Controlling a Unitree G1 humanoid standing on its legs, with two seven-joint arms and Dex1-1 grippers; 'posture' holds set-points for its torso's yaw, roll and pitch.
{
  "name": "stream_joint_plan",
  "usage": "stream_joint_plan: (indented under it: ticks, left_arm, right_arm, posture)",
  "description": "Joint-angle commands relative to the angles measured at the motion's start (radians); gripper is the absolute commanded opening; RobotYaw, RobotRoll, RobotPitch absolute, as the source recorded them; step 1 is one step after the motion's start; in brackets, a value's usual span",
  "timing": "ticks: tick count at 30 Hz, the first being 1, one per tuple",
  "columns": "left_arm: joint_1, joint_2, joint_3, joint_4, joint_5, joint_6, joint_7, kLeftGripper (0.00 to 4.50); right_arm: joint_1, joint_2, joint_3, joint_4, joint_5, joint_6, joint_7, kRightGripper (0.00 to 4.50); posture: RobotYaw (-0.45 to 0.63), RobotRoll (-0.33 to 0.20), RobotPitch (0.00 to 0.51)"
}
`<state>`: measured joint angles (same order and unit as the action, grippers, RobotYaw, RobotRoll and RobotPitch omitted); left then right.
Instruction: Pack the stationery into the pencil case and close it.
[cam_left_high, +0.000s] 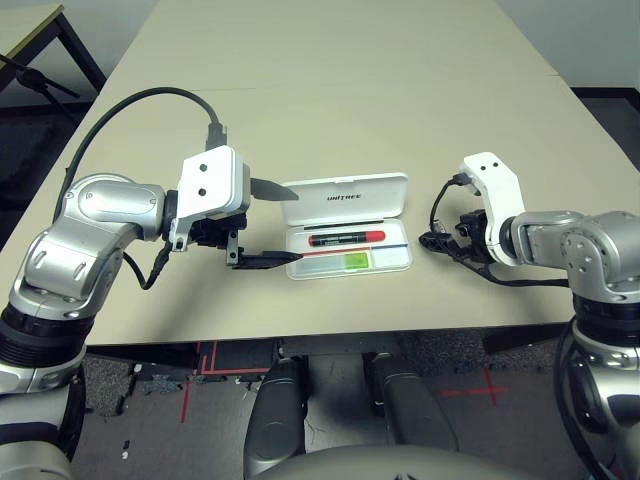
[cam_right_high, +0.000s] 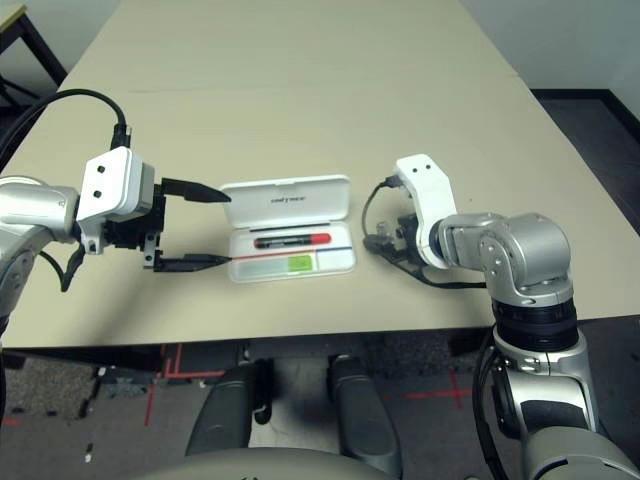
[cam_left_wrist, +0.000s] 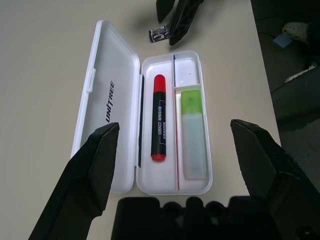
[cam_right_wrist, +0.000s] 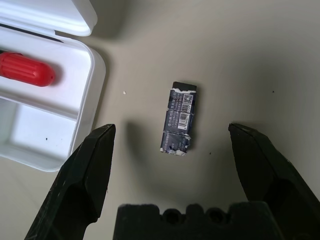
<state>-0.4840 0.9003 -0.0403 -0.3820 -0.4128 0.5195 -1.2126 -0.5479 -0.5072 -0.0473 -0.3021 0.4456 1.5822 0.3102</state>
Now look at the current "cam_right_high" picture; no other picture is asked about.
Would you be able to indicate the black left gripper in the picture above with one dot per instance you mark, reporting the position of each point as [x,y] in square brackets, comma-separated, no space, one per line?
[130,235]

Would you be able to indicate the black marker with red cap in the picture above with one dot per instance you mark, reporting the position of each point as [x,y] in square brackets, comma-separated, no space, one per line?
[285,241]

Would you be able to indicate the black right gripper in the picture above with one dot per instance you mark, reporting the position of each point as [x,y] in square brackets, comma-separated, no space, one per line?
[407,235]

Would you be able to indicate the wooden side table black legs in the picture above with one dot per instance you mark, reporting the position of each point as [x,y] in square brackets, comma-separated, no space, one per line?
[45,52]

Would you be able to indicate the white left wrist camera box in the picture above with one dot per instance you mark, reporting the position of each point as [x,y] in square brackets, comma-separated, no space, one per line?
[110,185]

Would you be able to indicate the white plastic pencil case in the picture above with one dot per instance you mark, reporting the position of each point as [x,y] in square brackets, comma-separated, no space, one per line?
[280,200]

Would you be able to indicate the short red floor tape piece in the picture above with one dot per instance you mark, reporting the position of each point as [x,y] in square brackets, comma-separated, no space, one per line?
[10,421]

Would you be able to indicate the grey robot thigh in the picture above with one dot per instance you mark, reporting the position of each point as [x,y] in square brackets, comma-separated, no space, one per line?
[360,415]
[225,415]

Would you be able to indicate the black skirting board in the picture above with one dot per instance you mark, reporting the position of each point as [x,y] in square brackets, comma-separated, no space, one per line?
[570,93]

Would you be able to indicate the pale grey robot torso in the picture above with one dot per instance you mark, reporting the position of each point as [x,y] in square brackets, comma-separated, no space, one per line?
[250,467]

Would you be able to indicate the grey robot right thigh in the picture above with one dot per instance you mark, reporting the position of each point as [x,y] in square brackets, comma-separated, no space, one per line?
[360,415]

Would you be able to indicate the small green rectangular block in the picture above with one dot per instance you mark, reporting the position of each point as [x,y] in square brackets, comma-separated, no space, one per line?
[301,264]

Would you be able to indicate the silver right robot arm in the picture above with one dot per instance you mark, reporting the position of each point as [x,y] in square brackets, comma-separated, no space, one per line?
[525,250]

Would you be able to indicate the black tripod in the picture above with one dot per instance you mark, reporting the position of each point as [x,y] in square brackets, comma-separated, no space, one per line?
[12,84]

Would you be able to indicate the grey robot left thigh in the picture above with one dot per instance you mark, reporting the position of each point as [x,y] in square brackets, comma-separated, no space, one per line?
[225,415]

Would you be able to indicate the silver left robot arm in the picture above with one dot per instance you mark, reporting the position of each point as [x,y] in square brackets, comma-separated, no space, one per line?
[30,205]

